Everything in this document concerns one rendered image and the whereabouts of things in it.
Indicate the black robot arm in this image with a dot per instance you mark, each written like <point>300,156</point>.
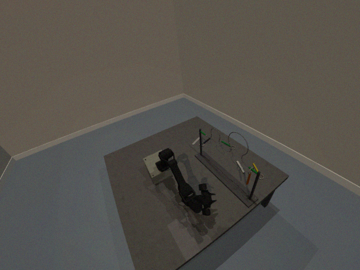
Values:
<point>184,188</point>

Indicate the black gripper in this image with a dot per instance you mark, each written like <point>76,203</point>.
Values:
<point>205,211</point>

